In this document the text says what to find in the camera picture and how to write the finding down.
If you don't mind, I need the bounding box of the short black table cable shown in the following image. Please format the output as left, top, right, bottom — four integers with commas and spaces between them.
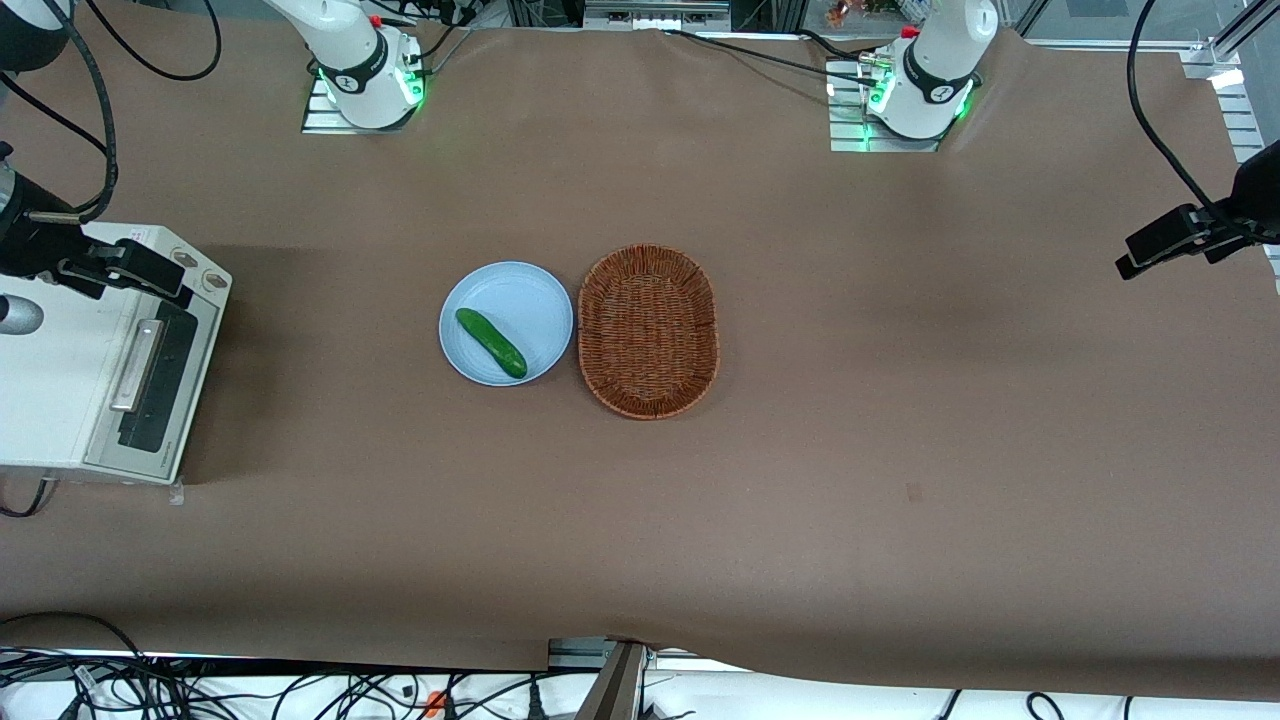
797, 28, 876, 66

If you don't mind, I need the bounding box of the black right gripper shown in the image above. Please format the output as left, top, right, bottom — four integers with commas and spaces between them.
0, 212, 192, 301

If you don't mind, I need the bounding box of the black hanging loop cable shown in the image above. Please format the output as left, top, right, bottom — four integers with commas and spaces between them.
83, 0, 223, 83

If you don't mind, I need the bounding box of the light blue plate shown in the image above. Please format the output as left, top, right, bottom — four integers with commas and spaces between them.
438, 261, 575, 388

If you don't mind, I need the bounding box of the green cucumber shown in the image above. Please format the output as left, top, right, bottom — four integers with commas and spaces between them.
455, 307, 529, 380

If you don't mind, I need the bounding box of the aluminium corner frame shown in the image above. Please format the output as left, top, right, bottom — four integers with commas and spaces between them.
1180, 0, 1280, 296

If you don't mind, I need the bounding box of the black floor loop cable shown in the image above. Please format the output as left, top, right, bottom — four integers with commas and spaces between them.
0, 611, 151, 663

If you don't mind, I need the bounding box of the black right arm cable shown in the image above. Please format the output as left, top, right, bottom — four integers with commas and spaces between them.
0, 0, 121, 223

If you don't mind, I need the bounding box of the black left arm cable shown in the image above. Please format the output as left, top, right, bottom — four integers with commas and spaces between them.
1126, 0, 1246, 236

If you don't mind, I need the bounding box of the brown wicker basket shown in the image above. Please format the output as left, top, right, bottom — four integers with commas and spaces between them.
577, 243, 721, 421

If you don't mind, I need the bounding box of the glass oven door with handle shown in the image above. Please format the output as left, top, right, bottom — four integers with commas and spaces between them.
83, 290, 223, 485

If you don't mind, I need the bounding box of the aluminium frame beam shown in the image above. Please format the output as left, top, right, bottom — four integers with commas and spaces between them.
548, 637, 653, 720

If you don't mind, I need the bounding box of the long black table cable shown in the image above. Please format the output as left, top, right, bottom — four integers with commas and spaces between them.
658, 27, 881, 89

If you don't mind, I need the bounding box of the grey metal box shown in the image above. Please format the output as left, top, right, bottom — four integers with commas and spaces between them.
583, 0, 732, 32

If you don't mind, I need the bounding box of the white toaster oven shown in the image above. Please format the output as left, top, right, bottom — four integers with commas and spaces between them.
0, 222, 233, 486

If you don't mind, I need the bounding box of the black oven power cord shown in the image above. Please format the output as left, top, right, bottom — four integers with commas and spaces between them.
0, 477, 57, 520

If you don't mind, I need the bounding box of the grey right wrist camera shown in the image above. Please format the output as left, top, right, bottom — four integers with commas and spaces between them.
0, 295, 46, 337

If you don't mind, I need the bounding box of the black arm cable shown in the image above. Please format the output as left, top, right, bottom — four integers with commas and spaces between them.
0, 0, 121, 223
1126, 0, 1246, 236

